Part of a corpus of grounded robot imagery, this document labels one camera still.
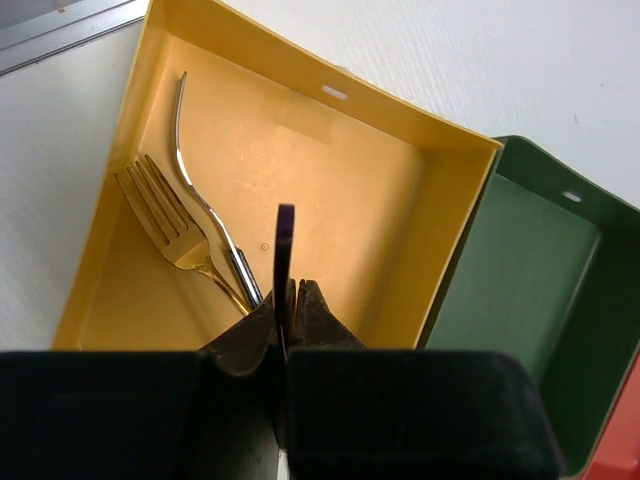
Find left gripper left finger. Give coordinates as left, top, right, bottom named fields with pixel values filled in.
left=197, top=296, right=283, bottom=475

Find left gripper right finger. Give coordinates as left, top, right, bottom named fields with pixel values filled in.
left=288, top=280, right=365, bottom=350

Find silver teal-handled fork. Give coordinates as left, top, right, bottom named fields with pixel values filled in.
left=172, top=70, right=264, bottom=309

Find purple fork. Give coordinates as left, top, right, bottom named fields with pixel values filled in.
left=272, top=204, right=296, bottom=449

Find gold fork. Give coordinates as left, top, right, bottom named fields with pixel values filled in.
left=115, top=155, right=250, bottom=315

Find yellow square container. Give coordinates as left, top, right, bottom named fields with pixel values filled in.
left=53, top=1, right=500, bottom=351

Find green square container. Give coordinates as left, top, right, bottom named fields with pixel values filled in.
left=420, top=135, right=639, bottom=477

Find red square container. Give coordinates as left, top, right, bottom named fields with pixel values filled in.
left=582, top=356, right=640, bottom=480

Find aluminium table frame rail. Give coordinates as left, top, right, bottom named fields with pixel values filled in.
left=1, top=1, right=149, bottom=75

